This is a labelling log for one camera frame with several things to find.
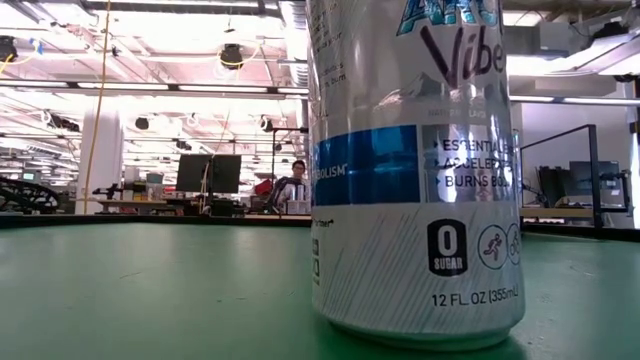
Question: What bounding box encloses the wooden shelf board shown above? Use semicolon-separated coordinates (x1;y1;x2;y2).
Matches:
519;207;596;220

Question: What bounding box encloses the person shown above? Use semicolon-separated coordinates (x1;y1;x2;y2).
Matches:
272;158;312;216

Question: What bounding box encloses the black monitor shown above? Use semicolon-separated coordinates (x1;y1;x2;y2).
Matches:
175;153;211;194
210;154;243;195

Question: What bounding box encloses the long ceiling light strip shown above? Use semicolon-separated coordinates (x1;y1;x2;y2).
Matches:
0;79;309;97

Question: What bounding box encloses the wooden desk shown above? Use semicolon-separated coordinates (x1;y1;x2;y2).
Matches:
97;198;156;216

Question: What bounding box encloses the green table mat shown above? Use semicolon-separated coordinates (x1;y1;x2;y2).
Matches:
0;222;640;360

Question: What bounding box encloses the wooden tray platform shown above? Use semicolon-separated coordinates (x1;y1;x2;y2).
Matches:
518;123;604;231

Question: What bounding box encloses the black curved truss structure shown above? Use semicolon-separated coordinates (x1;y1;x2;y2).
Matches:
0;176;62;215

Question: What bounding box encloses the black table frame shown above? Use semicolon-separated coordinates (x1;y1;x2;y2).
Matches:
0;213;640;242

